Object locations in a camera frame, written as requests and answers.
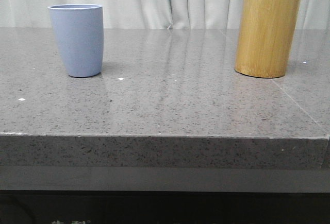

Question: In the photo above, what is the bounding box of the blue plastic cup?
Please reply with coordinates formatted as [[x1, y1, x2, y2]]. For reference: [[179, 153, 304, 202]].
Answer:
[[48, 4, 104, 78]]

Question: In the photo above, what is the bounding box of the bamboo cylindrical holder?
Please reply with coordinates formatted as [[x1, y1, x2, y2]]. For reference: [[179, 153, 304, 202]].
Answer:
[[235, 0, 300, 78]]

